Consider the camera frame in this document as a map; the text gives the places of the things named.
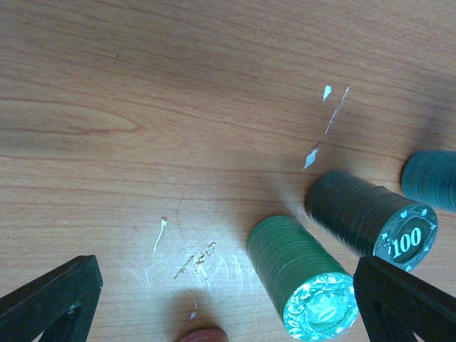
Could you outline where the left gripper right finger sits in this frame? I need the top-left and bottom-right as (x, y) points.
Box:
(353, 256), (455, 341)

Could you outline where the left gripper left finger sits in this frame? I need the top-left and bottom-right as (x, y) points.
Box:
(1, 255), (103, 341)

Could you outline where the green poker chip stack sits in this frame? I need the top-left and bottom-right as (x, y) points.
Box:
(246, 215), (358, 341)

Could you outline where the black poker chip stack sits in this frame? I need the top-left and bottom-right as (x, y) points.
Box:
(305, 170), (438, 271)

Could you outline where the blue poker chip stack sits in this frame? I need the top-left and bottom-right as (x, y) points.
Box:
(401, 150), (455, 212)

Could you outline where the red poker chip stack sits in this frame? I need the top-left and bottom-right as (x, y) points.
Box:
(179, 328), (229, 342)

